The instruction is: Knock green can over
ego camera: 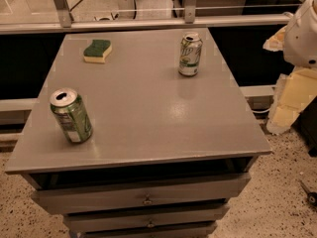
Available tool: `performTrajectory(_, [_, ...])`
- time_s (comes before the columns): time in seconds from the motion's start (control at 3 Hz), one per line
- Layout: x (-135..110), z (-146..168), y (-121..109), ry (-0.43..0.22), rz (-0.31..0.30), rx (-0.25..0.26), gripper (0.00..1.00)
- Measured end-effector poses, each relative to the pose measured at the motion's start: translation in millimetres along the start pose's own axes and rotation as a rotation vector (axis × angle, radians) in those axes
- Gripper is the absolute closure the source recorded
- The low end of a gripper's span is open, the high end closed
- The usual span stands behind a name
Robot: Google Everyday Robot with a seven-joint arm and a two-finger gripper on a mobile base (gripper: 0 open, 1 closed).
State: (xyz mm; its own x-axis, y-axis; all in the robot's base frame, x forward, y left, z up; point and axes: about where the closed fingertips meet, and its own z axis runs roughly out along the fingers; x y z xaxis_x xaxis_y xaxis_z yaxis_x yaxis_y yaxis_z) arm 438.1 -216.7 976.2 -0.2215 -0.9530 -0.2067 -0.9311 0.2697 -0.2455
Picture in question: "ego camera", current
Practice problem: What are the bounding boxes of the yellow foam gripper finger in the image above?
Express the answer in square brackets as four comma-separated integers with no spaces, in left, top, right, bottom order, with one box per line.
[266,66,317,135]
[263,27,286,52]

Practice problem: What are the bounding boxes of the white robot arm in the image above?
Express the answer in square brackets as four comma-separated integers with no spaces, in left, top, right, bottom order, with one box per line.
[263,0,317,134]

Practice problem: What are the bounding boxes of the white green soda can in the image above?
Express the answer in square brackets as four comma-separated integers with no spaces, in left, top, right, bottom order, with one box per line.
[178,32,203,76]

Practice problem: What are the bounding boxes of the black tool on floor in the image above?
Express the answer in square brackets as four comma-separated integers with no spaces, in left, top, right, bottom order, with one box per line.
[300,180,317,206]

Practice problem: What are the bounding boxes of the top grey drawer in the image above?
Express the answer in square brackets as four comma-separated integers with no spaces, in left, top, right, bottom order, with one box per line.
[32,173,251,214]

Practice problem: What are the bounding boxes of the grey drawer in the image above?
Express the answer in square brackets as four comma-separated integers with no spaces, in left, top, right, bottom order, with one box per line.
[63,203,229,232]
[32,173,251,214]
[83,221,217,238]

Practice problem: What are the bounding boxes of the middle grey drawer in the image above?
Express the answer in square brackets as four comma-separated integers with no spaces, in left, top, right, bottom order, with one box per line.
[63,203,229,232]

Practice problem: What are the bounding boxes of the grey drawer cabinet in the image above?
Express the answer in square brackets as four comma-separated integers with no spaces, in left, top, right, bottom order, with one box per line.
[4,28,273,238]

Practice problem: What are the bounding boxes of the bottom grey drawer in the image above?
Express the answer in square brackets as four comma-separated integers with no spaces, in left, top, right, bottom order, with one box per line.
[83,221,217,238]

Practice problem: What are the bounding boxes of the green yellow sponge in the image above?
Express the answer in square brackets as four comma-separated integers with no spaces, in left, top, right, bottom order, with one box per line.
[83,40,112,63]

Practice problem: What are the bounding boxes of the metal window railing frame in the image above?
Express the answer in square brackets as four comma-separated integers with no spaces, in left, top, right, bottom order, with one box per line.
[0,0,305,35]

